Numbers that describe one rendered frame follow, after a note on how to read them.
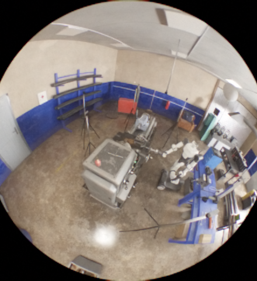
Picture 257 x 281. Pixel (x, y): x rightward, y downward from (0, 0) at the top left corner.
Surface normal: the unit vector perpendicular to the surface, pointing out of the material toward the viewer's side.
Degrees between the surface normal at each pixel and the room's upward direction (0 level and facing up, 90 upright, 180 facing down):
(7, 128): 90
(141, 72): 90
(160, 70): 90
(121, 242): 0
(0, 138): 90
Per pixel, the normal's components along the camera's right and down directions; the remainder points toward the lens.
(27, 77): 0.90, 0.37
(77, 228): 0.15, -0.74
